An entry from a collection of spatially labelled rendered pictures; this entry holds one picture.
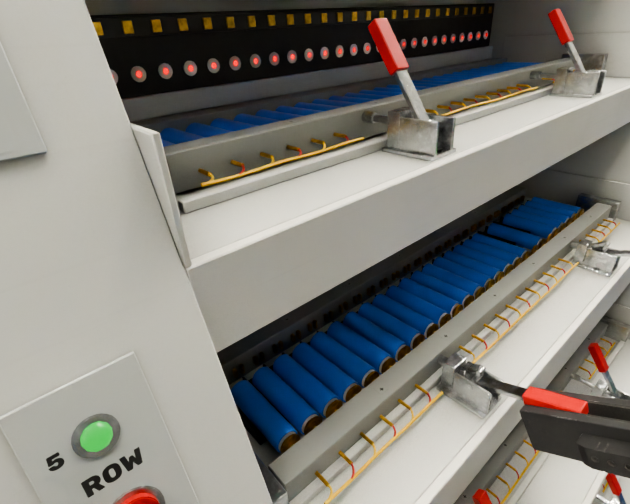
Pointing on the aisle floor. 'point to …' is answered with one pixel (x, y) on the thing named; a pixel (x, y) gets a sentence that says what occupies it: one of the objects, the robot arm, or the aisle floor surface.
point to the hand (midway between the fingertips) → (591, 429)
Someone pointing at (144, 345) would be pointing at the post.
